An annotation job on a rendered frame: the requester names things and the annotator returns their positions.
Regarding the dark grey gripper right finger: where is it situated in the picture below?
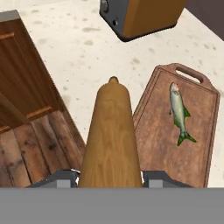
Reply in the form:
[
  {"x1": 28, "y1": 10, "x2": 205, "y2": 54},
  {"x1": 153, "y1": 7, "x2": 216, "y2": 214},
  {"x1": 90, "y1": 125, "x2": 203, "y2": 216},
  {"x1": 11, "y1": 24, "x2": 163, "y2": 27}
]
[{"x1": 142, "y1": 170, "x2": 194, "y2": 189}]

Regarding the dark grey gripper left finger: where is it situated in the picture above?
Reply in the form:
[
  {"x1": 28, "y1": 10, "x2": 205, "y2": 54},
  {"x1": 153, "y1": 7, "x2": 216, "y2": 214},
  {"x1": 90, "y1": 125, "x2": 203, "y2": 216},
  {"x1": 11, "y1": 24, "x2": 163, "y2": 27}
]
[{"x1": 27, "y1": 169, "x2": 81, "y2": 189}]

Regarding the wooden rolling pin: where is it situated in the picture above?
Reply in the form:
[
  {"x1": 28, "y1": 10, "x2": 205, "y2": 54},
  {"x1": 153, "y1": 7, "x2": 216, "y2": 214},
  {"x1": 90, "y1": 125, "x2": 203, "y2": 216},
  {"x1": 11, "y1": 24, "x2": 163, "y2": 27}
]
[{"x1": 77, "y1": 76, "x2": 144, "y2": 189}]

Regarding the brown wooden cutting board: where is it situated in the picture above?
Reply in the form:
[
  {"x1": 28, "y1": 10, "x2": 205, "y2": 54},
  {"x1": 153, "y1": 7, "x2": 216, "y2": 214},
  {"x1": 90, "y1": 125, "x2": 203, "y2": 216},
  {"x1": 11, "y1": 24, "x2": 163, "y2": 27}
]
[{"x1": 132, "y1": 62, "x2": 221, "y2": 189}]

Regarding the silver green fish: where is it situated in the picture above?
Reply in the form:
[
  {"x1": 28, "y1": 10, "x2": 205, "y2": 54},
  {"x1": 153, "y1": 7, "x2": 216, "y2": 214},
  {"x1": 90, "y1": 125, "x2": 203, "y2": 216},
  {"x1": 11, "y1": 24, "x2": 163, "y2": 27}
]
[{"x1": 168, "y1": 81, "x2": 198, "y2": 147}]

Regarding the orange and grey toaster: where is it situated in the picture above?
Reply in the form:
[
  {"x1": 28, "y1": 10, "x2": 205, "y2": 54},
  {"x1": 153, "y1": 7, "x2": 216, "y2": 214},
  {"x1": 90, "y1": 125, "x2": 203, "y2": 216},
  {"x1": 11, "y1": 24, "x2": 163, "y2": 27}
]
[{"x1": 99, "y1": 0, "x2": 187, "y2": 43}]

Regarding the wooden cabinet door handle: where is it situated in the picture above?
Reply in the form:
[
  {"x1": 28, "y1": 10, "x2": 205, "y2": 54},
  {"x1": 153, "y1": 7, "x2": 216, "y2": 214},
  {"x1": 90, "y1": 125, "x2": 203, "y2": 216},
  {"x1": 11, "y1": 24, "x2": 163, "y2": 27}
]
[
  {"x1": 0, "y1": 31, "x2": 16, "y2": 41},
  {"x1": 25, "y1": 105, "x2": 53, "y2": 120}
]

